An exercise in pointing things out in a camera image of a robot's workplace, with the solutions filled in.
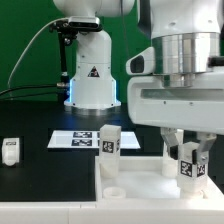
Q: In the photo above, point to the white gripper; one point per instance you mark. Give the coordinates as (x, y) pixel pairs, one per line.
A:
(198, 108)

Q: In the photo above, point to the white square table top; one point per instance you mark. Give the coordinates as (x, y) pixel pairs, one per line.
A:
(140, 183)

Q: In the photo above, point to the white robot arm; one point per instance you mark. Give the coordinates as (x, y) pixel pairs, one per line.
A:
(176, 83)

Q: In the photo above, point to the white sheet with tags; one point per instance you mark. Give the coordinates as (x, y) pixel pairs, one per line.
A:
(87, 139)

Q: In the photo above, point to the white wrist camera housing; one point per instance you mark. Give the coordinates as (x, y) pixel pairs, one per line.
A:
(142, 63)

